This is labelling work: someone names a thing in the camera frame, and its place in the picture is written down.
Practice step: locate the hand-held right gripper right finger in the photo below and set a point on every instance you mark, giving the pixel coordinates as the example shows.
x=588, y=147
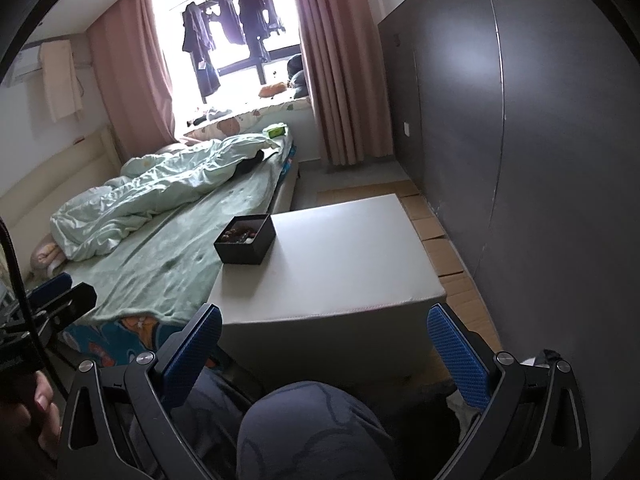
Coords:
x=457, y=360

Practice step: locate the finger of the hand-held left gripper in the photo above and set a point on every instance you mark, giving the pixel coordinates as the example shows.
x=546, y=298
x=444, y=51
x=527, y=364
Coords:
x=50, y=286
x=75, y=302

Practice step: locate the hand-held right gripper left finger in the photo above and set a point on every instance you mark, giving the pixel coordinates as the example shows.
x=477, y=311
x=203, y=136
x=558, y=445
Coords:
x=192, y=355

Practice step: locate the black jewelry box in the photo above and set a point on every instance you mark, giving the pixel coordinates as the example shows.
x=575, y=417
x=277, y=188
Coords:
x=245, y=252

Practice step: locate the person's left hand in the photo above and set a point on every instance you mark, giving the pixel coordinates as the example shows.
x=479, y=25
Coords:
x=35, y=415

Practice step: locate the pink pillow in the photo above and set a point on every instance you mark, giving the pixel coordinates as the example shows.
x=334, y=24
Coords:
x=47, y=256

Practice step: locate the cartoon printed bed sheet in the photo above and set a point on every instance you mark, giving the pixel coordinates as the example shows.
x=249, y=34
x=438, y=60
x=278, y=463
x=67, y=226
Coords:
x=125, y=337

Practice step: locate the person's left leg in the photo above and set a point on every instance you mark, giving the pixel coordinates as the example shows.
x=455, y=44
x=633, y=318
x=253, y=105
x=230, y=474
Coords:
x=220, y=425

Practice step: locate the bed with green sheet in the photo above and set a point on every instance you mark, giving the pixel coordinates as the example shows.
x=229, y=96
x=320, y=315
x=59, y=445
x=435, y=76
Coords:
x=165, y=260

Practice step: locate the light green quilt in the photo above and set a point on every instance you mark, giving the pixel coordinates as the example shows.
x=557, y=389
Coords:
x=150, y=185

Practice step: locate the person's knee grey trousers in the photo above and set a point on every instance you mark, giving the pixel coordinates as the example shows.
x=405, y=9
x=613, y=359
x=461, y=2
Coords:
x=320, y=435

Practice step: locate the white square table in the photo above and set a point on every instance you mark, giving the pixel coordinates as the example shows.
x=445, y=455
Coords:
x=340, y=245

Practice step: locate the black cloth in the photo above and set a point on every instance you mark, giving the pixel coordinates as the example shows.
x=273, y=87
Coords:
x=250, y=162

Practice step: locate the cream cloth cover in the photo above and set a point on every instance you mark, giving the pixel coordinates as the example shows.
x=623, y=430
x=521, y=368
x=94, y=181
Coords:
x=61, y=80

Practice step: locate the white air conditioner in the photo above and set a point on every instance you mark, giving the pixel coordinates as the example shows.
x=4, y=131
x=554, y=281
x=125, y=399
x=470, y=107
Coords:
x=25, y=62

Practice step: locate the grey cloth pile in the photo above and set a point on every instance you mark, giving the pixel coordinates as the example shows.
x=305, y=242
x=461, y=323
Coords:
x=210, y=116

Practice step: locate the pink curtain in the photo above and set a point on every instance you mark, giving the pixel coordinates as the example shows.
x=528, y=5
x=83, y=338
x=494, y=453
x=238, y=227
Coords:
x=340, y=60
x=130, y=70

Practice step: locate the grey wardrobe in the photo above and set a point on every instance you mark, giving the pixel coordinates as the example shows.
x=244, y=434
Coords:
x=525, y=135

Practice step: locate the printed window seat cushion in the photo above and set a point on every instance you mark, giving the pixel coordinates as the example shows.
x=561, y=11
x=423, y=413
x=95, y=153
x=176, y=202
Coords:
x=235, y=122

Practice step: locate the green tissue pack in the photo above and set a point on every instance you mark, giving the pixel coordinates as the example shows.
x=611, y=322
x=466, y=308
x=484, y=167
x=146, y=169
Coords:
x=276, y=131

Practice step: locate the orange plush toy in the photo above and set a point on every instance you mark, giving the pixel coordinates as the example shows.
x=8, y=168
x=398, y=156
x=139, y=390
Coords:
x=272, y=91

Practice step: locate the dark hanging garment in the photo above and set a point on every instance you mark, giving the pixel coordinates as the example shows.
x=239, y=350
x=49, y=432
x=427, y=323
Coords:
x=260, y=15
x=229, y=17
x=197, y=45

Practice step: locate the dark blue pillows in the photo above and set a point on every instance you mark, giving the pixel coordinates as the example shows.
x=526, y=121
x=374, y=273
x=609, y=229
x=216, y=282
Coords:
x=297, y=77

